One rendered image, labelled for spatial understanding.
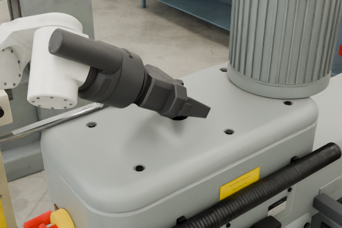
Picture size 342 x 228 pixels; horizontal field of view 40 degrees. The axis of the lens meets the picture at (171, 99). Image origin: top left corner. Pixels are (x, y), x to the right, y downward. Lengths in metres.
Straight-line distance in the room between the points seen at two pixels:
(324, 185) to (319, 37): 0.37
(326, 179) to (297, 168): 0.23
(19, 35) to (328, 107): 0.73
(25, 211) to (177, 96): 2.91
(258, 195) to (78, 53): 0.37
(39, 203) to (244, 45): 2.89
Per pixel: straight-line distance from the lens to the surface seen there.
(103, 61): 0.63
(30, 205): 3.60
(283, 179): 0.83
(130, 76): 0.68
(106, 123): 0.79
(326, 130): 1.06
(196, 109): 0.75
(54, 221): 0.80
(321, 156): 0.90
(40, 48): 0.64
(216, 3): 6.88
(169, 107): 0.72
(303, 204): 1.05
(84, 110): 0.82
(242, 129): 0.78
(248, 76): 0.88
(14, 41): 0.70
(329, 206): 1.06
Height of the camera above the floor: 2.31
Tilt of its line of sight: 29 degrees down
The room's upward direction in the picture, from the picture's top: straight up
